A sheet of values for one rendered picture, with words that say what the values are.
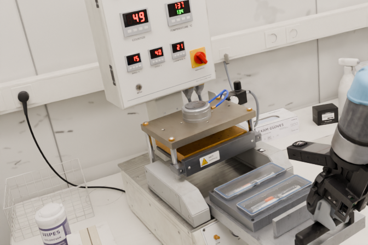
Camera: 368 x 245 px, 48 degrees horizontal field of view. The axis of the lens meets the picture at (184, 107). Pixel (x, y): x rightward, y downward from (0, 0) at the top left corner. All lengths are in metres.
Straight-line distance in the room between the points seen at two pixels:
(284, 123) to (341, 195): 0.95
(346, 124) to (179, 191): 0.48
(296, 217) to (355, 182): 0.21
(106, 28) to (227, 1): 0.71
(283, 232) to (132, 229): 0.60
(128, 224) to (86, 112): 0.48
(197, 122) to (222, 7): 0.71
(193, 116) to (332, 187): 0.47
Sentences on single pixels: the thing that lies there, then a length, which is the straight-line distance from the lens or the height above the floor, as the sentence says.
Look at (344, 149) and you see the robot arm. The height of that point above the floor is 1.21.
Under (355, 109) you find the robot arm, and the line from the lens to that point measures 0.67.
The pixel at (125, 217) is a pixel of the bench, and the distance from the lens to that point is 1.43.
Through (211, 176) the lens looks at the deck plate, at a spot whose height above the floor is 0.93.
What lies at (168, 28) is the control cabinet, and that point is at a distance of 1.20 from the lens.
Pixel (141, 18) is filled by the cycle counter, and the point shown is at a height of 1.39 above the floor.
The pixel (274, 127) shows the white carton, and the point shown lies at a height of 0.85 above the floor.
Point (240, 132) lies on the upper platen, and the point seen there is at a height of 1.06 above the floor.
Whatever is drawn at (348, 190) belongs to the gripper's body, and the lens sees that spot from 0.77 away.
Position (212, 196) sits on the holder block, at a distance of 1.00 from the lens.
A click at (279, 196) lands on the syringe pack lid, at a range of 0.96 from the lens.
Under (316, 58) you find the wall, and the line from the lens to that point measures 1.98.
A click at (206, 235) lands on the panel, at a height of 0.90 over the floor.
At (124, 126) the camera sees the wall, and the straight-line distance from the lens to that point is 1.66.
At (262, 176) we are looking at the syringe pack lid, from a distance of 1.03.
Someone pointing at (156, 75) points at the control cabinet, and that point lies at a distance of 1.19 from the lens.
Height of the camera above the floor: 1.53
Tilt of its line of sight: 20 degrees down
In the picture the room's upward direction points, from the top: 9 degrees counter-clockwise
